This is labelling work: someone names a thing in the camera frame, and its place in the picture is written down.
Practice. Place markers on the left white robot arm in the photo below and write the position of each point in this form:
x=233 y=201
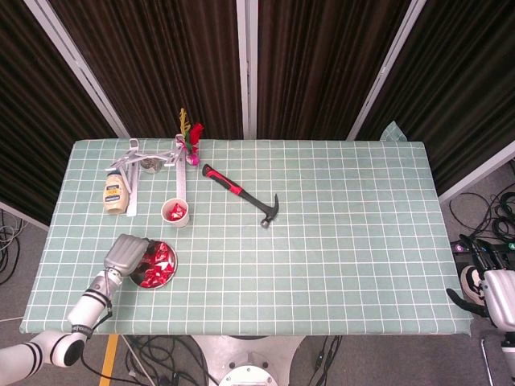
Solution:
x=90 y=305

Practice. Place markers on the white partition frame post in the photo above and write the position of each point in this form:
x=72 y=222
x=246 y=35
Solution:
x=246 y=68
x=20 y=215
x=76 y=68
x=479 y=173
x=386 y=68

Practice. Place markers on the silver folding laptop stand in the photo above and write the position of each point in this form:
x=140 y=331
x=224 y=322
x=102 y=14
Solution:
x=182 y=181

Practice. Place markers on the red green flower decoration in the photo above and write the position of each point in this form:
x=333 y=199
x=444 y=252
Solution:
x=196 y=132

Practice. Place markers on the bowl of red candies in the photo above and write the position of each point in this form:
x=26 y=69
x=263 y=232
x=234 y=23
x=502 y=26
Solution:
x=138 y=278

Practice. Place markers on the silver robot base column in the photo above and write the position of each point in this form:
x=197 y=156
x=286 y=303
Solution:
x=245 y=362

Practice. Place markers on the white paper cup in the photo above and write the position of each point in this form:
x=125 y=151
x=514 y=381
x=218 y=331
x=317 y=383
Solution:
x=179 y=222

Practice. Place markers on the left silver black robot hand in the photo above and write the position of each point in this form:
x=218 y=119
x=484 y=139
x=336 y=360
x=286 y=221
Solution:
x=124 y=255

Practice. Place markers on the red black claw hammer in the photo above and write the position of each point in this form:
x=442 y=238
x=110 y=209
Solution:
x=229 y=184

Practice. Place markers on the green checked tablecloth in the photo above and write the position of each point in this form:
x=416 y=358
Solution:
x=322 y=241

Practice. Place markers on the mayonnaise squeeze bottle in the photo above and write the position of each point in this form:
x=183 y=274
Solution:
x=116 y=197

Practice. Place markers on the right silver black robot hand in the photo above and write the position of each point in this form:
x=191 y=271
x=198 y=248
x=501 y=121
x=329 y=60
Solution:
x=503 y=297

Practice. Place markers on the dark brown curtain panel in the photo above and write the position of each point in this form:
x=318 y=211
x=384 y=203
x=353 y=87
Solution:
x=322 y=60
x=36 y=120
x=161 y=60
x=462 y=80

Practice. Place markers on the black numbered power strip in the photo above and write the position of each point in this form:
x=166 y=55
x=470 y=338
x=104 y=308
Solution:
x=460 y=247

